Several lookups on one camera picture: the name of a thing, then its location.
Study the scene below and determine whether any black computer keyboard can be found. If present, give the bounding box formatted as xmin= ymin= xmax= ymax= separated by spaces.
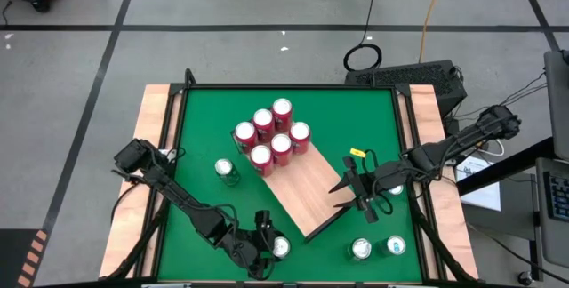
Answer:
xmin=544 ymin=171 xmax=569 ymax=223

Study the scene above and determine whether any white paper sheet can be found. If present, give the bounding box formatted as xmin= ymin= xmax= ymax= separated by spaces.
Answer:
xmin=455 ymin=154 xmax=503 ymax=212

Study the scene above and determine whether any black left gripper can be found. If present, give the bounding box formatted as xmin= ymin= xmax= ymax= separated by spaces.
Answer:
xmin=218 ymin=210 xmax=285 ymax=282

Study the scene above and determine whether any yellow floor cable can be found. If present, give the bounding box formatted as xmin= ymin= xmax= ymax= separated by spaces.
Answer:
xmin=417 ymin=0 xmax=448 ymax=65

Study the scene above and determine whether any green table mat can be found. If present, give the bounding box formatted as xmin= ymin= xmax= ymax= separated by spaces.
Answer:
xmin=157 ymin=87 xmax=423 ymax=283

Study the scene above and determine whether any black floor cable with loop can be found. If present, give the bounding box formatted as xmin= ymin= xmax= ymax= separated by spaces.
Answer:
xmin=342 ymin=0 xmax=383 ymax=72

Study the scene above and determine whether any red Fanta soda can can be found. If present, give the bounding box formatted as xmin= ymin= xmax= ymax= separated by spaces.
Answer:
xmin=288 ymin=121 xmax=312 ymax=156
xmin=252 ymin=108 xmax=276 ymax=143
xmin=269 ymin=132 xmax=293 ymax=167
xmin=233 ymin=121 xmax=258 ymax=155
xmin=270 ymin=97 xmax=294 ymax=132
xmin=249 ymin=144 xmax=275 ymax=178

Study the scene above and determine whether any computer monitor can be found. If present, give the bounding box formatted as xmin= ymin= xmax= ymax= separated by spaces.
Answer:
xmin=542 ymin=49 xmax=569 ymax=160

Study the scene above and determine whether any white cable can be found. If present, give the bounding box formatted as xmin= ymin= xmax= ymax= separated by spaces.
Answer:
xmin=477 ymin=140 xmax=507 ymax=158

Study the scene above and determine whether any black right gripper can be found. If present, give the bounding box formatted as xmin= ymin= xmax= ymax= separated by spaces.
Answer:
xmin=329 ymin=157 xmax=414 ymax=225

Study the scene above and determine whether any green Sprite soda can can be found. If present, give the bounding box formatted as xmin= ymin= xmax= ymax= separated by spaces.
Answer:
xmin=271 ymin=236 xmax=293 ymax=260
xmin=214 ymin=157 xmax=242 ymax=187
xmin=348 ymin=236 xmax=373 ymax=263

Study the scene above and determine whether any black computer tower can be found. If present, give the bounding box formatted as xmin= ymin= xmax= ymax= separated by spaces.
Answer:
xmin=344 ymin=59 xmax=469 ymax=118

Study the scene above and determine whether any wooden board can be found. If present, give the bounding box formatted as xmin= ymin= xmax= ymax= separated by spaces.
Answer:
xmin=229 ymin=100 xmax=357 ymax=243

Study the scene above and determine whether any black desk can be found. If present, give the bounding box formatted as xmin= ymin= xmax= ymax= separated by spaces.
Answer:
xmin=455 ymin=136 xmax=557 ymax=196

